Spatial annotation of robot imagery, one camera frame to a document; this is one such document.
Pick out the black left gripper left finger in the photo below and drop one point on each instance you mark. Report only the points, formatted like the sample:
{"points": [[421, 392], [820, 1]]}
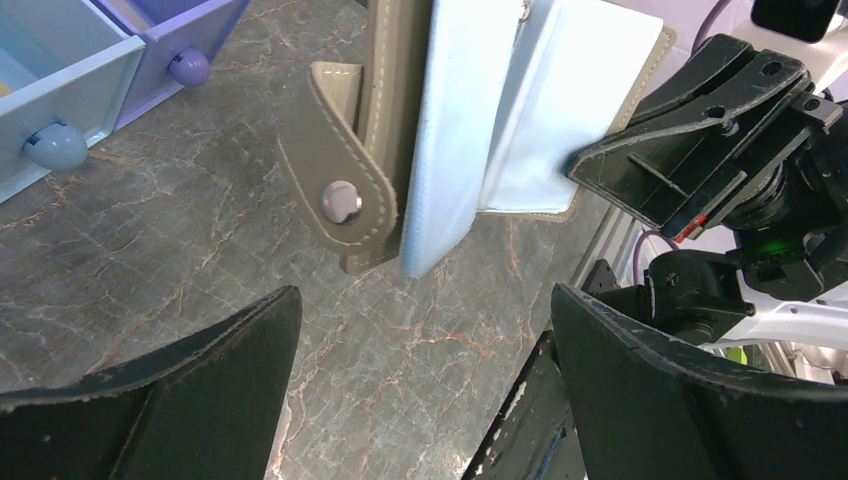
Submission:
{"points": [[204, 407]]}

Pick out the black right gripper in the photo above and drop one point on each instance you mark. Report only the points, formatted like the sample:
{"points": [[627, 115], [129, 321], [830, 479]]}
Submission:
{"points": [[723, 141]]}

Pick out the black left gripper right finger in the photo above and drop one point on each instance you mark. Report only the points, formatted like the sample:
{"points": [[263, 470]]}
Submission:
{"points": [[650, 406]]}

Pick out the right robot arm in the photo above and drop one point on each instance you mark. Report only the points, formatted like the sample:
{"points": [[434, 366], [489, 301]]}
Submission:
{"points": [[789, 283]]}

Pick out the light blue middle drawer box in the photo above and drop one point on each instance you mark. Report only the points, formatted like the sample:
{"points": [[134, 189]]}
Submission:
{"points": [[65, 72]]}

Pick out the purple plastic drawer box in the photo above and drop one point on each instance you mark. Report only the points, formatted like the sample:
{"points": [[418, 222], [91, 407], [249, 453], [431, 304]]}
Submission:
{"points": [[182, 38]]}

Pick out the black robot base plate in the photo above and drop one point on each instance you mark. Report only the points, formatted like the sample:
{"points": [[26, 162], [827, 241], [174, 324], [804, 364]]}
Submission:
{"points": [[533, 435]]}

